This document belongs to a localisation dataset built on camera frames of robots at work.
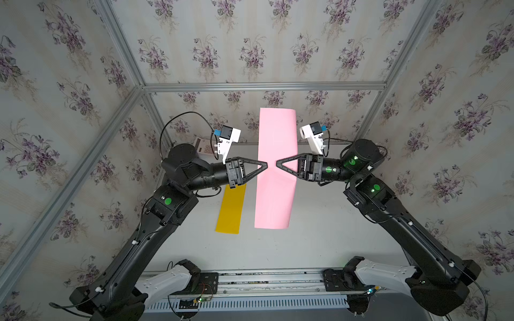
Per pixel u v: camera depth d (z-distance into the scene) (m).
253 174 0.48
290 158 0.48
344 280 0.66
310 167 0.46
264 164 0.49
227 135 0.46
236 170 0.43
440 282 0.38
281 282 0.75
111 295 0.35
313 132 0.47
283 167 0.48
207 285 0.72
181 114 0.43
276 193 0.48
